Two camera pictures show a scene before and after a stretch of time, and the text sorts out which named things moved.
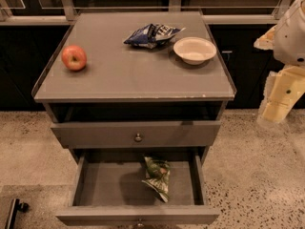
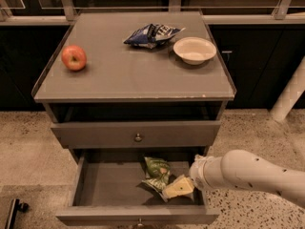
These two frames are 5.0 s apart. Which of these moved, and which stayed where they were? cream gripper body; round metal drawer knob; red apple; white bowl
Moved: cream gripper body
Stayed: white bowl; red apple; round metal drawer knob
